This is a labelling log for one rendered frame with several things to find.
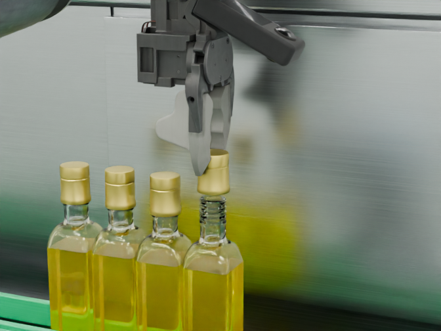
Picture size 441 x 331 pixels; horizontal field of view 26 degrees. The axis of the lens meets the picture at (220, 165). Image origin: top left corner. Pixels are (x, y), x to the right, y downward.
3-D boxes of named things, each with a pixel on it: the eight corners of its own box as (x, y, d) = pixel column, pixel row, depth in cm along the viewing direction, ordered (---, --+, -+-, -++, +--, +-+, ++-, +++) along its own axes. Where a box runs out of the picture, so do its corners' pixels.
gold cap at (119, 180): (141, 203, 111) (140, 166, 110) (126, 211, 108) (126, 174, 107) (113, 199, 112) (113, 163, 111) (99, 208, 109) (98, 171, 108)
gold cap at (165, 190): (186, 209, 108) (186, 172, 107) (172, 219, 105) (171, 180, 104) (159, 206, 110) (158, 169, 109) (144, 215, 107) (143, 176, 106)
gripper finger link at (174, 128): (160, 171, 104) (165, 87, 103) (210, 176, 102) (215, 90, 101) (147, 174, 101) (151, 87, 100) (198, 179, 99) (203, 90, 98)
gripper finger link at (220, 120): (186, 153, 110) (180, 77, 107) (234, 157, 108) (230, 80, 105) (175, 163, 108) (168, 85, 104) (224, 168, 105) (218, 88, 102)
